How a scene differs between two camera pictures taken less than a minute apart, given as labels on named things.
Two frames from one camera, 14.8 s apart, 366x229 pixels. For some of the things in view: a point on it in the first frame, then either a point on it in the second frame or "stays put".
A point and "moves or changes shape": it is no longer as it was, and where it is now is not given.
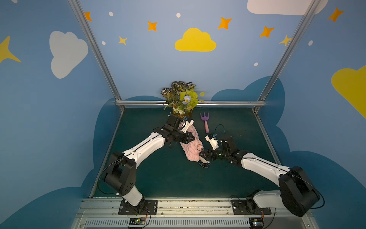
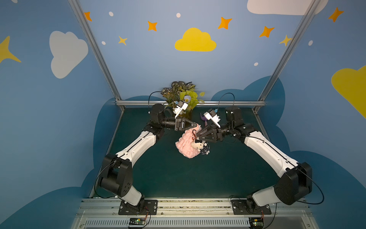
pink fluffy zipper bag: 192,149 moves or changes shape
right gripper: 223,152 -> 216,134
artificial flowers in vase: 181,98 stays put
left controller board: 137,221 stays put
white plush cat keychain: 204,163 -> 202,146
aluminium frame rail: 199,102 stays put
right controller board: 256,223 stays put
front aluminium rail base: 184,213 stays put
